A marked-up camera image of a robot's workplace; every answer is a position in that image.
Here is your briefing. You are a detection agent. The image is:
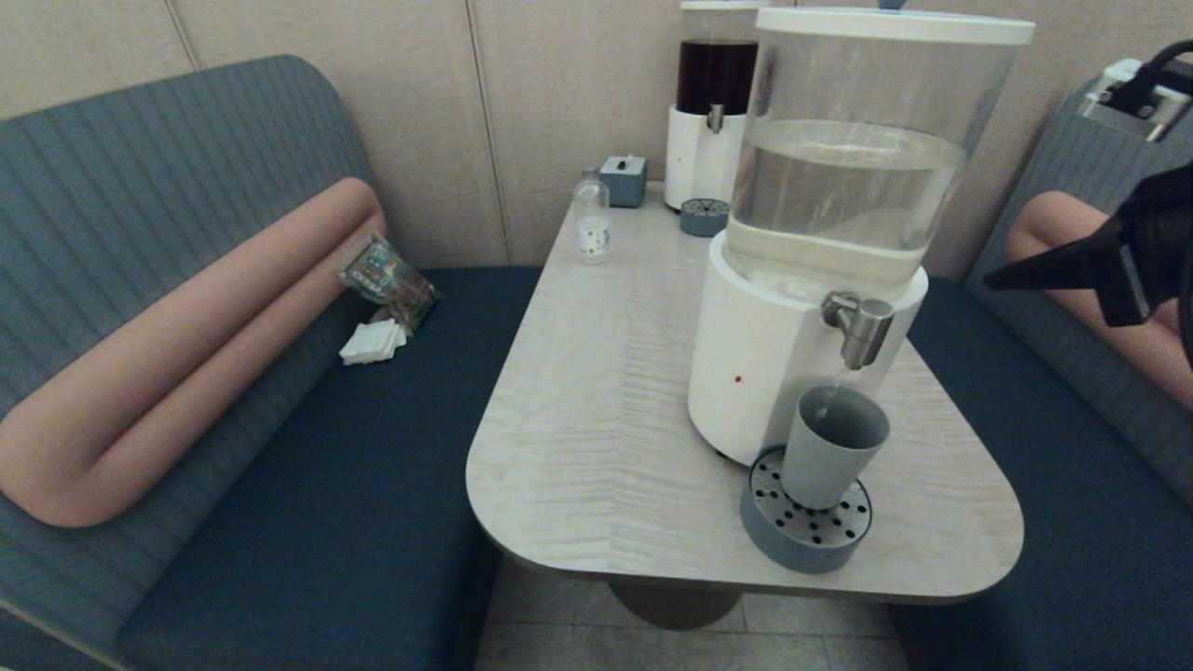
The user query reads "clear water dispenser white base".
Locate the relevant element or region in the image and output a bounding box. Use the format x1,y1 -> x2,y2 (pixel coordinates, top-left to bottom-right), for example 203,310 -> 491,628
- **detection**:
687,0 -> 1035,467

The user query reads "grey-blue plastic cup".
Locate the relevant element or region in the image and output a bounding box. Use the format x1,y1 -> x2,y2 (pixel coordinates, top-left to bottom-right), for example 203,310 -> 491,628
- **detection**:
781,385 -> 891,511

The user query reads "pink cylindrical bolster cushion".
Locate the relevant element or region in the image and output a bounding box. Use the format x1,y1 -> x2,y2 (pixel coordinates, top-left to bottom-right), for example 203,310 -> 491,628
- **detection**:
1005,190 -> 1193,413
0,177 -> 388,529

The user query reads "blue upholstered booth sofa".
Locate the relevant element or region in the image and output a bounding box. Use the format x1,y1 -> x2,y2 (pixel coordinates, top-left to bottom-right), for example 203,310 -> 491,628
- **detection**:
0,54 -> 543,671
885,65 -> 1193,671

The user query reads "blue round drip tray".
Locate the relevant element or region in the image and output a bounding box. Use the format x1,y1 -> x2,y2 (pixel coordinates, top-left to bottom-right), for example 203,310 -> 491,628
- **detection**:
679,198 -> 733,238
740,445 -> 873,574

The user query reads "dark beverage dispenser white base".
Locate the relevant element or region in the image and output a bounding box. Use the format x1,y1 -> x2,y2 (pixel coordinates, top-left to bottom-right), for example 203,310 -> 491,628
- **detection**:
665,0 -> 767,213

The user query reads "small blue tissue box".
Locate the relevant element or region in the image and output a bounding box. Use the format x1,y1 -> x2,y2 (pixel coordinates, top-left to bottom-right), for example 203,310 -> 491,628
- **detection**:
599,155 -> 648,209

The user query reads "clear plastic bottle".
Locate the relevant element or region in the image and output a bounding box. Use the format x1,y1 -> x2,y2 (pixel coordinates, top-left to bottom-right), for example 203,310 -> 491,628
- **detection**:
573,167 -> 611,266

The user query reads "shiny printed snack packet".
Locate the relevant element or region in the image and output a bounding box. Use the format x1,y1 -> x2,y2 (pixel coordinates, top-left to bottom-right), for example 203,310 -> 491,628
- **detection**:
337,233 -> 441,335

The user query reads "white paper napkin stack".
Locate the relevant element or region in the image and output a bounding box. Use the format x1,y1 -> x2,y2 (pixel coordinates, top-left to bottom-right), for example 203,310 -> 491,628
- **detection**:
339,320 -> 408,366

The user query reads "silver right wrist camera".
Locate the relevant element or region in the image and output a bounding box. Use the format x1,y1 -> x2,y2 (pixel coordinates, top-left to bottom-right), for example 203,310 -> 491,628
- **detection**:
1079,58 -> 1193,143

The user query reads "black right camera cable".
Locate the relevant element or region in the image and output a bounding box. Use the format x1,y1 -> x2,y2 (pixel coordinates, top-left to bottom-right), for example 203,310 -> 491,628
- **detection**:
1107,39 -> 1193,117

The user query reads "bronze table pedestal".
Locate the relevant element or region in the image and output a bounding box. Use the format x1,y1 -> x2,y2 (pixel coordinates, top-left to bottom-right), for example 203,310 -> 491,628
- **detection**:
610,582 -> 744,630

